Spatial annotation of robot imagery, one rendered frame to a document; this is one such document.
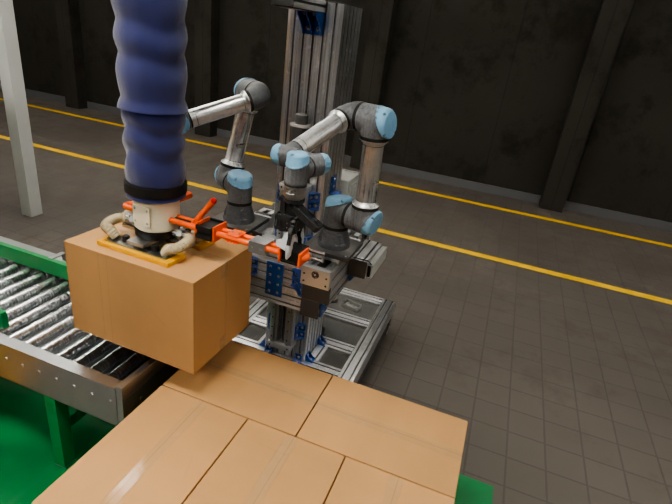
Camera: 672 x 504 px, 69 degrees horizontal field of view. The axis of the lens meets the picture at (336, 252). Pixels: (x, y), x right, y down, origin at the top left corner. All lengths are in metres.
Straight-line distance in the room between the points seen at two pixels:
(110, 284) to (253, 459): 0.84
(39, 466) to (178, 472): 1.02
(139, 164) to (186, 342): 0.67
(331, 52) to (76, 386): 1.72
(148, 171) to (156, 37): 0.44
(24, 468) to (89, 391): 0.64
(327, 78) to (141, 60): 0.81
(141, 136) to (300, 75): 0.80
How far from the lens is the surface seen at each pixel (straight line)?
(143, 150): 1.85
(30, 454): 2.79
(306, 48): 2.26
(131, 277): 1.95
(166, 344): 2.00
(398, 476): 1.89
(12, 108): 5.10
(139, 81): 1.79
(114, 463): 1.91
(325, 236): 2.16
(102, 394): 2.17
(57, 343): 2.49
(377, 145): 1.95
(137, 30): 1.78
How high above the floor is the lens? 1.94
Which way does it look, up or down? 25 degrees down
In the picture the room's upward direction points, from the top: 8 degrees clockwise
